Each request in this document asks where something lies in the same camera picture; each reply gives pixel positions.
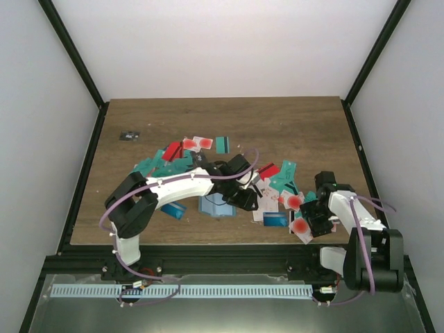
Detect small black card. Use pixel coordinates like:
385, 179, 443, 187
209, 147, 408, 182
119, 131, 140, 142

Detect teal card with black stripe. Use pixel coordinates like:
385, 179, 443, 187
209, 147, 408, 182
216, 136, 230, 154

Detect black frame post right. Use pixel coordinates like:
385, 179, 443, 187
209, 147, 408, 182
343, 0, 413, 105

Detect light blue card holder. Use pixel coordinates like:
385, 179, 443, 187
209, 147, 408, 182
198, 193, 236, 217

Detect blue card silver stripe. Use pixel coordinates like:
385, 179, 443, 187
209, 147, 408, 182
263, 212, 289, 228

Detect white card large red circle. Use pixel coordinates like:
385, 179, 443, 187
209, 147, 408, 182
289, 217, 313, 245

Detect light blue slotted cable duct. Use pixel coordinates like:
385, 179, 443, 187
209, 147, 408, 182
50, 284, 313, 300

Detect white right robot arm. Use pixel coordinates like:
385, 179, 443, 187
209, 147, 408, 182
300, 171, 404, 294

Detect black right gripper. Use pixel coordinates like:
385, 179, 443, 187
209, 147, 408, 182
300, 200, 334, 238

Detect blue card left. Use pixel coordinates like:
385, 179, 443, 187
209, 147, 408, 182
160, 203, 187, 220

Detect white card red circles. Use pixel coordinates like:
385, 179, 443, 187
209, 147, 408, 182
182, 136, 213, 152

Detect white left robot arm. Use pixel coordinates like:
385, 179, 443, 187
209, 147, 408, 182
99, 153, 259, 280

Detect black frame post left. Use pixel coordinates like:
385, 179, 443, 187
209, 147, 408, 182
37, 0, 106, 109

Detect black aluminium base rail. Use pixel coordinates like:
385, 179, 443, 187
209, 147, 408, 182
100, 244, 348, 282

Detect black frame post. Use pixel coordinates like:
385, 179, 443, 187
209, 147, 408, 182
37, 0, 106, 109
343, 0, 413, 105

